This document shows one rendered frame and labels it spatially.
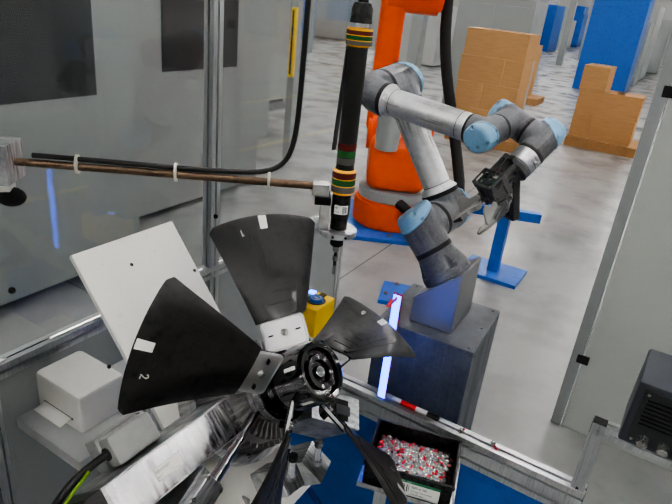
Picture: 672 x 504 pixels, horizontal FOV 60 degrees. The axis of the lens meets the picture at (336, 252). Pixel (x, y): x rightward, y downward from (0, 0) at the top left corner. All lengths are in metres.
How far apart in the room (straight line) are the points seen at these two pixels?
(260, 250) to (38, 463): 0.93
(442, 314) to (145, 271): 0.86
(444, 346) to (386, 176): 3.32
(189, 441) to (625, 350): 2.27
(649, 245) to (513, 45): 6.34
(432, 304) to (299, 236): 0.62
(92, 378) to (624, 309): 2.23
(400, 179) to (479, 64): 4.35
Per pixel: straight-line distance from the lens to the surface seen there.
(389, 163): 4.89
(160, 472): 1.09
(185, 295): 0.98
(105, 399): 1.56
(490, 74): 8.98
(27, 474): 1.84
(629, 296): 2.90
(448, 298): 1.71
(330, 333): 1.31
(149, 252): 1.32
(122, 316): 1.24
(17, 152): 1.18
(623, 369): 3.05
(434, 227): 1.72
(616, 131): 10.15
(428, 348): 1.74
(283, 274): 1.20
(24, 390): 1.69
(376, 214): 4.98
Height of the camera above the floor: 1.88
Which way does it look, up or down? 24 degrees down
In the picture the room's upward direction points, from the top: 6 degrees clockwise
